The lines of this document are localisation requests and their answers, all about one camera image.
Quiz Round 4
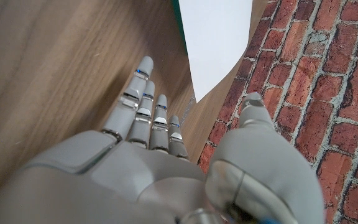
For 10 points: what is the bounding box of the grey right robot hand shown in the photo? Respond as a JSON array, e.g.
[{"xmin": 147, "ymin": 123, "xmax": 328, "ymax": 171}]
[{"xmin": 0, "ymin": 55, "xmax": 326, "ymax": 224}]

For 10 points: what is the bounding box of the white paper sheet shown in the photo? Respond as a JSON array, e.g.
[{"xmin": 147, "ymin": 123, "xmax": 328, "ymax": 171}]
[{"xmin": 178, "ymin": 0, "xmax": 254, "ymax": 103}]

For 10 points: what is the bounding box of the white and green box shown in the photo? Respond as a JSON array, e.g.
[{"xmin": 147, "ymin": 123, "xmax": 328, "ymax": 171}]
[{"xmin": 171, "ymin": 0, "xmax": 190, "ymax": 58}]

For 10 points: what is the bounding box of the brick print backdrop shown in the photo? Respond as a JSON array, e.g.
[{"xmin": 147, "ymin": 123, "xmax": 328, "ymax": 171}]
[{"xmin": 197, "ymin": 0, "xmax": 358, "ymax": 224}]

